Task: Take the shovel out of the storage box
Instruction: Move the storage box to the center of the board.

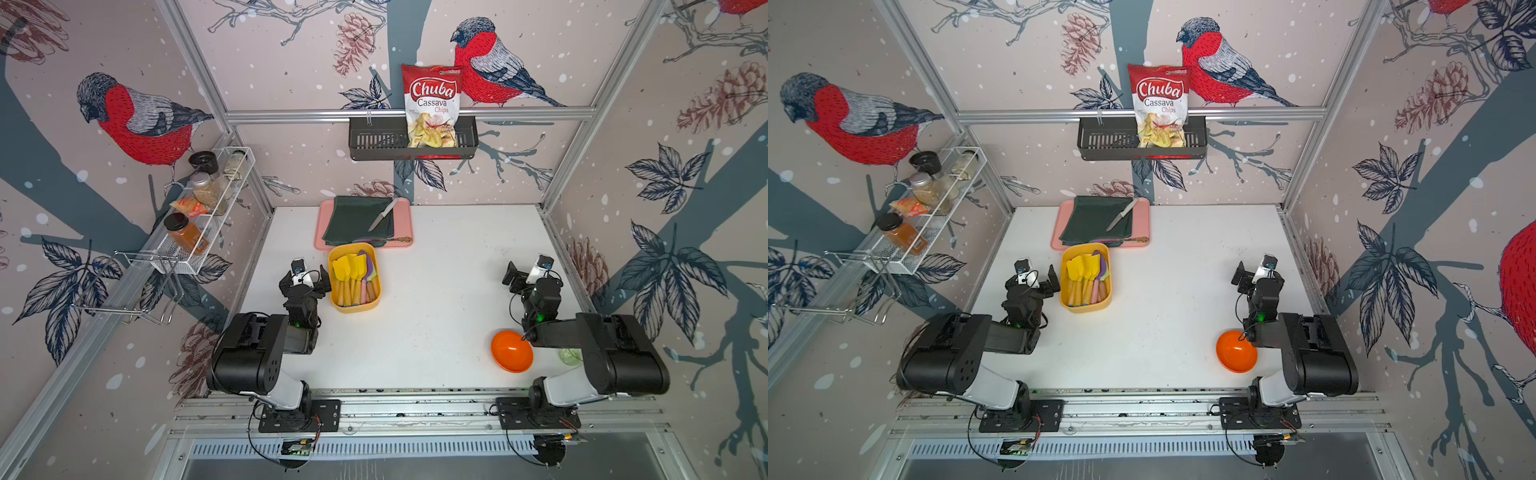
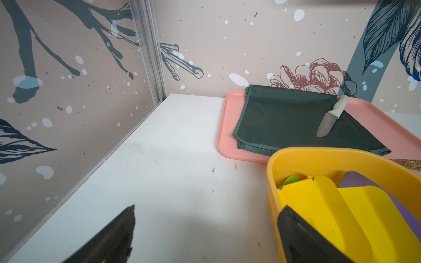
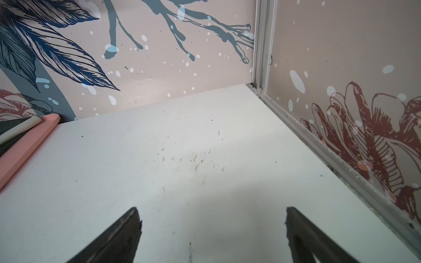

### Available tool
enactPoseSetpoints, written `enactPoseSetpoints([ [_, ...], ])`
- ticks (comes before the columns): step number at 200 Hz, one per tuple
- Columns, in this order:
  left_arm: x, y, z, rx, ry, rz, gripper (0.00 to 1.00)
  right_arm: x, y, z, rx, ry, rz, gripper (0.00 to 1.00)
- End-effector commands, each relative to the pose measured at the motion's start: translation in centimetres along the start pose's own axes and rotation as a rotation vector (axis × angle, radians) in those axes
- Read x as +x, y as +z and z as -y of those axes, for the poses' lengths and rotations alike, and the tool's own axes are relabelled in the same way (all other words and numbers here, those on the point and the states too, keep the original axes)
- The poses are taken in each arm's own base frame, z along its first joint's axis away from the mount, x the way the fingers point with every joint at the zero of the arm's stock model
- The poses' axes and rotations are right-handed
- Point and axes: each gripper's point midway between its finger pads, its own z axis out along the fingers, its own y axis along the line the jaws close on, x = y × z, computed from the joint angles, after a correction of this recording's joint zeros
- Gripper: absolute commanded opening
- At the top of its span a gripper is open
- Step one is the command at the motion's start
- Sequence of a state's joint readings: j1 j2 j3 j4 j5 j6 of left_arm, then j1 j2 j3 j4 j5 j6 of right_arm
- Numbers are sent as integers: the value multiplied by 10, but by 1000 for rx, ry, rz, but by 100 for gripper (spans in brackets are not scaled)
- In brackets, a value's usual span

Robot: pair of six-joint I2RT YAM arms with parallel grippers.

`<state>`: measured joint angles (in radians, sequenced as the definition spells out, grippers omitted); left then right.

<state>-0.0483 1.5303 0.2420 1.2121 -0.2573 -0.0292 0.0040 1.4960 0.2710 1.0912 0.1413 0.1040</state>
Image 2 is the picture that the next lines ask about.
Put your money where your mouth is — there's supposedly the white handled knife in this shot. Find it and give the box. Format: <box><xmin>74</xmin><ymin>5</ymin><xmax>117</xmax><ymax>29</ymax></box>
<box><xmin>317</xmin><ymin>95</ymin><xmax>349</xmax><ymax>138</ymax></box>

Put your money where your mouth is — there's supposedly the iridescent gold spoon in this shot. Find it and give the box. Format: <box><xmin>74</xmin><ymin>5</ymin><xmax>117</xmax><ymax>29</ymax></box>
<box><xmin>391</xmin><ymin>159</ymin><xmax>421</xmax><ymax>171</ymax></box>

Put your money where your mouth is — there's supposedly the purple shovel pink handle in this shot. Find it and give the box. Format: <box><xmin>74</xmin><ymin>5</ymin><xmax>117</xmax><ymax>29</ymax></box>
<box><xmin>339</xmin><ymin>171</ymin><xmax>421</xmax><ymax>241</ymax></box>

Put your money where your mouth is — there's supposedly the pink plastic tray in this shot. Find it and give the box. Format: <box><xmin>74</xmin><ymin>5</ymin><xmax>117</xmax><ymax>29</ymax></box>
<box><xmin>216</xmin><ymin>91</ymin><xmax>421</xmax><ymax>164</ymax></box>

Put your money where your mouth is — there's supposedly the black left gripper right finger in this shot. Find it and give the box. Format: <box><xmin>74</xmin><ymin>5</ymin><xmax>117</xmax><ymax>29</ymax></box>
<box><xmin>277</xmin><ymin>206</ymin><xmax>352</xmax><ymax>263</ymax></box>

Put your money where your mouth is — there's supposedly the yellow storage box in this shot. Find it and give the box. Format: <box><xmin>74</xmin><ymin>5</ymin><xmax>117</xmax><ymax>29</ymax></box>
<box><xmin>267</xmin><ymin>147</ymin><xmax>421</xmax><ymax>263</ymax></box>

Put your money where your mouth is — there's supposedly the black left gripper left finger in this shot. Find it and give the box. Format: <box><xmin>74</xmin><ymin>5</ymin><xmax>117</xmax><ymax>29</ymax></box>
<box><xmin>64</xmin><ymin>205</ymin><xmax>136</xmax><ymax>263</ymax></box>

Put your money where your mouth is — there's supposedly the green shovel yellow handle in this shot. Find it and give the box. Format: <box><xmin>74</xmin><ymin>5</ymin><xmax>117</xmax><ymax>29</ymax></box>
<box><xmin>282</xmin><ymin>175</ymin><xmax>300</xmax><ymax>186</ymax></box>

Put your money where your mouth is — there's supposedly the dark green folded cloth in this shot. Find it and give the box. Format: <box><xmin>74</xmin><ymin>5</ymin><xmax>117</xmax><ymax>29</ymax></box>
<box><xmin>233</xmin><ymin>85</ymin><xmax>391</xmax><ymax>156</ymax></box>

